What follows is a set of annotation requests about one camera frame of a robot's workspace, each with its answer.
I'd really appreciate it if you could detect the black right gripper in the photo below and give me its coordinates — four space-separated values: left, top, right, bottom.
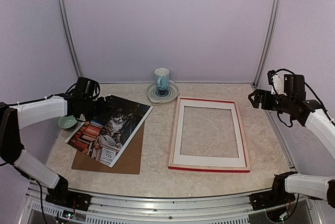
249 89 294 114

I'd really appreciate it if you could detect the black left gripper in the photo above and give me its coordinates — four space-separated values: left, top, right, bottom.
82 95 115 121

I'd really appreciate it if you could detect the cat photo print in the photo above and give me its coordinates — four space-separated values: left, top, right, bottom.
64 95 153 167

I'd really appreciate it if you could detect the red wooden picture frame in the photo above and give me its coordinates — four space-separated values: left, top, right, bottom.
167 95 251 174

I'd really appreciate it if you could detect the white mat board passe-partout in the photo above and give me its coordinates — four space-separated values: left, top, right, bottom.
172 98 246 169

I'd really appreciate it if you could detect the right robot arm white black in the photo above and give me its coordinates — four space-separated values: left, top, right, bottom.
248 70 334 210

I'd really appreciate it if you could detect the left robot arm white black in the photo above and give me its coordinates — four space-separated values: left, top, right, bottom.
1 94 114 206

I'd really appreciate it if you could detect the small green ceramic bowl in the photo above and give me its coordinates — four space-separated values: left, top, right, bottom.
58 116 78 130

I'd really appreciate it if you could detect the brown cardboard backing board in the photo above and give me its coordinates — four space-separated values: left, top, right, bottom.
71 124 145 175

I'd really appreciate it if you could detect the striped ceramic plate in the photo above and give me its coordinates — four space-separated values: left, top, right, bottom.
146 80 180 104

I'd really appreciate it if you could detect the light blue ceramic mug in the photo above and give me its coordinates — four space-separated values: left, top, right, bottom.
154 68 170 91

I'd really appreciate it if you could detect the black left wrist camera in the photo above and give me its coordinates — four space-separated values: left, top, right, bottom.
72 77 101 100

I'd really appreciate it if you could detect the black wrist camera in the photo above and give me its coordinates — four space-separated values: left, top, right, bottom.
72 77 101 100
267 70 284 95

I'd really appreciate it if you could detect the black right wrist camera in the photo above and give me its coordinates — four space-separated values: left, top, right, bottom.
267 70 284 95

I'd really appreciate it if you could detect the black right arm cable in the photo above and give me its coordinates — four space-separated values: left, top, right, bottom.
274 68 335 128

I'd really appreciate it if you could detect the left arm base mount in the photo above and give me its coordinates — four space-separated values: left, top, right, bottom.
46 191 92 211

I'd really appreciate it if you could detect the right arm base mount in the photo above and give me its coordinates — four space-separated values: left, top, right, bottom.
249 180 296 211

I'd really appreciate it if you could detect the aluminium front rail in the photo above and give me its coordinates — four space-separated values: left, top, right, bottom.
16 182 324 223

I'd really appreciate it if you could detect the right aluminium corner post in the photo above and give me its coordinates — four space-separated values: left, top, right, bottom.
253 0 281 88

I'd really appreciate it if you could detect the aluminium corner post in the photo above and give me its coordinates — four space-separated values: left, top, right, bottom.
253 0 281 88
57 0 83 77

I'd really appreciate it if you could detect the left aluminium corner post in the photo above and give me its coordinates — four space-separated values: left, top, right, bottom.
57 0 83 77

